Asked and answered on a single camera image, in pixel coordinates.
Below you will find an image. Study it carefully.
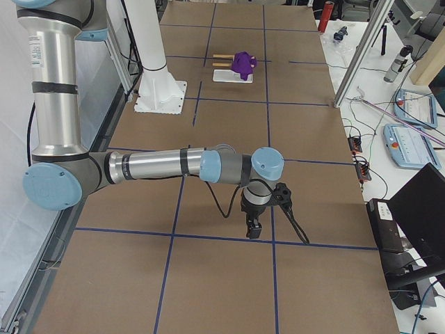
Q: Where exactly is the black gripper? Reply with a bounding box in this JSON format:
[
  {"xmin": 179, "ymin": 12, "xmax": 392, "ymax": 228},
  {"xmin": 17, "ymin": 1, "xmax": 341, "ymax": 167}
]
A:
[{"xmin": 241, "ymin": 198, "xmax": 268, "ymax": 239}]

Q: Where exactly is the purple towel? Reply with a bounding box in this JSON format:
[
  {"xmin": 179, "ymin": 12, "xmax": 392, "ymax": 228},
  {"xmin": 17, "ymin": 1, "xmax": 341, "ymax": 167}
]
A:
[{"xmin": 231, "ymin": 51, "xmax": 257, "ymax": 81}]

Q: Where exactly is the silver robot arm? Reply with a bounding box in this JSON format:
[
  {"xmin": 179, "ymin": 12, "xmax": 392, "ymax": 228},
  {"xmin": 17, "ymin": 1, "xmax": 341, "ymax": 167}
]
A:
[{"xmin": 15, "ymin": 1, "xmax": 291, "ymax": 239}]

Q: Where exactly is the white wooden towel rack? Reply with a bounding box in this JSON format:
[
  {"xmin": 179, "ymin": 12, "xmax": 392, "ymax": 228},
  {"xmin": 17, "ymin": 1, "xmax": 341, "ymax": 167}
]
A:
[{"xmin": 212, "ymin": 54, "xmax": 253, "ymax": 84}]

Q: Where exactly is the orange connector block near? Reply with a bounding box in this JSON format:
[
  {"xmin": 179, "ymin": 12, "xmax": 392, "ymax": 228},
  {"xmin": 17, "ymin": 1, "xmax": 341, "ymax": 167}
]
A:
[{"xmin": 355, "ymin": 161, "xmax": 372, "ymax": 184}]

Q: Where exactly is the orange connector block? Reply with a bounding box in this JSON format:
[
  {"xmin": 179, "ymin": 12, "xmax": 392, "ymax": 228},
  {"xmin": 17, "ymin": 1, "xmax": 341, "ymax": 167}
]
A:
[
  {"xmin": 348, "ymin": 136, "xmax": 362, "ymax": 155},
  {"xmin": 355, "ymin": 161, "xmax": 372, "ymax": 184}
]

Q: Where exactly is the orange connector block far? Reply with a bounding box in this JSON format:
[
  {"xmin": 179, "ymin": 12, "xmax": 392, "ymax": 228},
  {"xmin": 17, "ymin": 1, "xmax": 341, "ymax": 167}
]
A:
[{"xmin": 348, "ymin": 136, "xmax": 362, "ymax": 155}]

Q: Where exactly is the black laptop computer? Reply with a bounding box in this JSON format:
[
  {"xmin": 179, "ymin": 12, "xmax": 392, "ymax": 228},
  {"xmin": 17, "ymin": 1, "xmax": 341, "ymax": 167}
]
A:
[{"xmin": 366, "ymin": 162, "xmax": 445, "ymax": 258}]

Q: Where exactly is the black monitor stand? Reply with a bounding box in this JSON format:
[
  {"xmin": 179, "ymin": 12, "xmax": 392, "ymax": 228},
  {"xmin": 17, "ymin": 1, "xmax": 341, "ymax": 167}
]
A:
[{"xmin": 380, "ymin": 250, "xmax": 445, "ymax": 311}]

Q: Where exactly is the pink metal rod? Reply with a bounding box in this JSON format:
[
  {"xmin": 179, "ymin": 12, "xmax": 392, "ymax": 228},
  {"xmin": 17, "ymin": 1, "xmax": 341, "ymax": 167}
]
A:
[{"xmin": 358, "ymin": 98, "xmax": 445, "ymax": 147}]

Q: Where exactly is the near blue teach pendant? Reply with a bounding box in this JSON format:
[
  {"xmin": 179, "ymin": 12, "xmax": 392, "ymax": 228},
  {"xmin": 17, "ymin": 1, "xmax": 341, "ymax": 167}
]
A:
[{"xmin": 383, "ymin": 124, "xmax": 442, "ymax": 170}]

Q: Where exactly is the blue teach pendant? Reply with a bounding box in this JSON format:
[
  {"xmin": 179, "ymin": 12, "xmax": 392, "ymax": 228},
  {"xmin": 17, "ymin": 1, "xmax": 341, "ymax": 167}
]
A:
[
  {"xmin": 383, "ymin": 124, "xmax": 442, "ymax": 170},
  {"xmin": 394, "ymin": 89, "xmax": 438, "ymax": 129}
]

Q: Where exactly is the far blue teach pendant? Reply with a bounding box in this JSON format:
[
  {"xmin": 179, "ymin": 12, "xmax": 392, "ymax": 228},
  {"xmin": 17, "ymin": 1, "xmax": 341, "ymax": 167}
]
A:
[{"xmin": 394, "ymin": 89, "xmax": 438, "ymax": 129}]

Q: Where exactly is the grey water bottle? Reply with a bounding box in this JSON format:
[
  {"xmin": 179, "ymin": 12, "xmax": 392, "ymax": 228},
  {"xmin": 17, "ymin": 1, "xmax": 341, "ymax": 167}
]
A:
[{"xmin": 383, "ymin": 45, "xmax": 413, "ymax": 83}]

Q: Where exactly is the blue black handheld tool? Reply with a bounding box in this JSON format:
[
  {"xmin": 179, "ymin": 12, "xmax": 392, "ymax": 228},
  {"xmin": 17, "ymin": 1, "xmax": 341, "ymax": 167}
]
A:
[{"xmin": 333, "ymin": 26, "xmax": 348, "ymax": 42}]

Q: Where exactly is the red cylinder bottle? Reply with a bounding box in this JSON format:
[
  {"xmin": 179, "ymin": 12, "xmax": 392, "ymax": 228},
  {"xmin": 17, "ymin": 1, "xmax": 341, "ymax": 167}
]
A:
[{"xmin": 318, "ymin": 1, "xmax": 334, "ymax": 33}]

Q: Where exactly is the wooden board panel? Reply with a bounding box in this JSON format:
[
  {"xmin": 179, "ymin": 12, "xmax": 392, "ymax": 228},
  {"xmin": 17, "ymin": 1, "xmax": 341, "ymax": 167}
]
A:
[{"xmin": 410, "ymin": 0, "xmax": 445, "ymax": 86}]

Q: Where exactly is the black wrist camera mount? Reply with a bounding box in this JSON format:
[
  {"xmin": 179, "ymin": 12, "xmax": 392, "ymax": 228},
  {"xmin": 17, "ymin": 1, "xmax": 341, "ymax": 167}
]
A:
[{"xmin": 270, "ymin": 182, "xmax": 293, "ymax": 211}]

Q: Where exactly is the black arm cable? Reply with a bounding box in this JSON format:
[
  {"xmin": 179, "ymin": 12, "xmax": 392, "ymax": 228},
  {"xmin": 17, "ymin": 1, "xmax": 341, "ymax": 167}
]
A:
[{"xmin": 207, "ymin": 179, "xmax": 311, "ymax": 245}]

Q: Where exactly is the aluminium frame post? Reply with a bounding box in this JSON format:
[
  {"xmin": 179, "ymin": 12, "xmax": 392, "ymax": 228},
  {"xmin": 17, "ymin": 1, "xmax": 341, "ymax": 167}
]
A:
[{"xmin": 333, "ymin": 0, "xmax": 394, "ymax": 108}]

